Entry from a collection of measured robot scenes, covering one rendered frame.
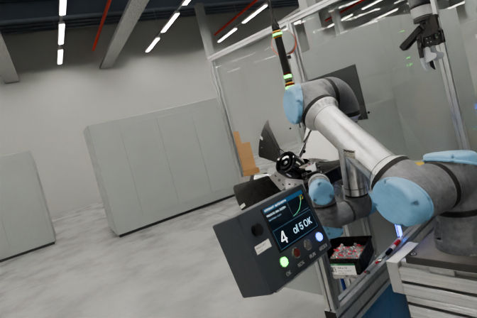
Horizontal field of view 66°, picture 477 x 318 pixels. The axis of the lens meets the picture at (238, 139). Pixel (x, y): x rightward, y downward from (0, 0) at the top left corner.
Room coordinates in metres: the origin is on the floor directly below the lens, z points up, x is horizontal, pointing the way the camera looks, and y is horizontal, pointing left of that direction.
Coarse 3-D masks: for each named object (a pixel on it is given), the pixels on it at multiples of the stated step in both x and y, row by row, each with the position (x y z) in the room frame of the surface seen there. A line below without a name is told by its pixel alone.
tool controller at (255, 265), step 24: (288, 192) 0.96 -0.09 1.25; (240, 216) 0.83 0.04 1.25; (264, 216) 0.87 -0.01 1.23; (288, 216) 0.92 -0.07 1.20; (312, 216) 0.97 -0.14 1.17; (240, 240) 0.83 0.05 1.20; (264, 240) 0.84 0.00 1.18; (312, 240) 0.94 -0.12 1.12; (240, 264) 0.85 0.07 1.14; (264, 264) 0.82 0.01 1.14; (288, 264) 0.86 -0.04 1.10; (240, 288) 0.87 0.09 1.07; (264, 288) 0.80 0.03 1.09
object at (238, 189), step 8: (264, 176) 1.80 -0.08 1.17; (240, 184) 1.88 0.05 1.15; (248, 184) 1.85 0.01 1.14; (256, 184) 1.82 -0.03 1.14; (264, 184) 1.80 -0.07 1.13; (272, 184) 1.79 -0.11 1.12; (240, 192) 1.87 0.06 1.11; (248, 192) 1.84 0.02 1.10; (256, 192) 1.82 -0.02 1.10; (264, 192) 1.81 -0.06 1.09; (272, 192) 1.79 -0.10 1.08; (240, 200) 1.87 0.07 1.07; (248, 200) 1.84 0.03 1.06; (256, 200) 1.82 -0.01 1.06
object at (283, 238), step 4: (284, 224) 0.90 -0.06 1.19; (280, 228) 0.89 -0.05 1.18; (284, 228) 0.89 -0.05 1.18; (276, 232) 0.87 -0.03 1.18; (280, 232) 0.88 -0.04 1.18; (284, 232) 0.89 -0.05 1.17; (288, 232) 0.90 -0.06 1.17; (276, 236) 0.87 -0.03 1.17; (280, 236) 0.88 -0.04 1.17; (284, 236) 0.88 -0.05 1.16; (288, 236) 0.89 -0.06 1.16; (276, 240) 0.86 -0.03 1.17; (280, 240) 0.87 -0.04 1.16; (284, 240) 0.88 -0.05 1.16; (288, 240) 0.89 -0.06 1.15; (280, 244) 0.87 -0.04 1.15; (284, 244) 0.87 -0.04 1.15; (288, 244) 0.88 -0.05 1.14; (280, 248) 0.86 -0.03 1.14; (284, 248) 0.87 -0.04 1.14
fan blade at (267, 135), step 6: (264, 126) 2.00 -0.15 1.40; (264, 132) 2.00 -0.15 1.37; (270, 132) 1.92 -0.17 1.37; (264, 138) 1.99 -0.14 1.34; (270, 138) 1.92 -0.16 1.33; (264, 144) 2.00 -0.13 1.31; (270, 144) 1.92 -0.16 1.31; (276, 144) 1.86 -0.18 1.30; (258, 150) 2.06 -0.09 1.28; (264, 150) 2.01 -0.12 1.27; (270, 150) 1.94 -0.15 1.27; (276, 150) 1.87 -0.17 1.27; (264, 156) 2.02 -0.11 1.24; (270, 156) 1.95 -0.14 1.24; (276, 156) 1.89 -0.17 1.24
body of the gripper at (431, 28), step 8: (424, 16) 1.44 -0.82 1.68; (432, 16) 1.43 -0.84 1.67; (424, 24) 1.46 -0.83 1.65; (432, 24) 1.43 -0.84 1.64; (424, 32) 1.46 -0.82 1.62; (432, 32) 1.42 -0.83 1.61; (440, 32) 1.44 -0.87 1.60; (424, 40) 1.46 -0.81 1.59; (432, 40) 1.44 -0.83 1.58; (440, 40) 1.44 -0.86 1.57
